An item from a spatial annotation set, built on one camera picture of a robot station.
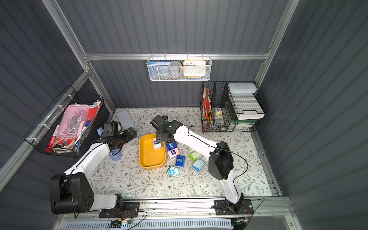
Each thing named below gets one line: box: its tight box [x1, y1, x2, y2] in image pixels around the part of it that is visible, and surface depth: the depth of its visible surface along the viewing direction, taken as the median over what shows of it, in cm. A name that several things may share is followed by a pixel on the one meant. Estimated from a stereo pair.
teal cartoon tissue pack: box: [166, 165, 181, 178], surface depth 86 cm
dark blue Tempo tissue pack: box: [175, 154, 186, 169], surface depth 91 cm
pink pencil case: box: [57, 104, 90, 138], surface depth 73 cm
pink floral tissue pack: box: [167, 147, 181, 159], surface depth 93 cm
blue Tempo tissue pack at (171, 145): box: [165, 141, 178, 151], surface depth 98 cm
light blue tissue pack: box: [191, 158, 206, 172], surface depth 88 cm
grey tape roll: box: [167, 60, 184, 79], surface depth 90 cm
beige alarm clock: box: [183, 59, 207, 77], surface depth 90 cm
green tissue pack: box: [188, 151, 202, 162], surface depth 93 cm
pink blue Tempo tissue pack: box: [153, 138, 163, 150], surface depth 95 cm
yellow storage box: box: [138, 132, 166, 170], surface depth 96 cm
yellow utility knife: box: [207, 110, 213, 124], surface depth 114 cm
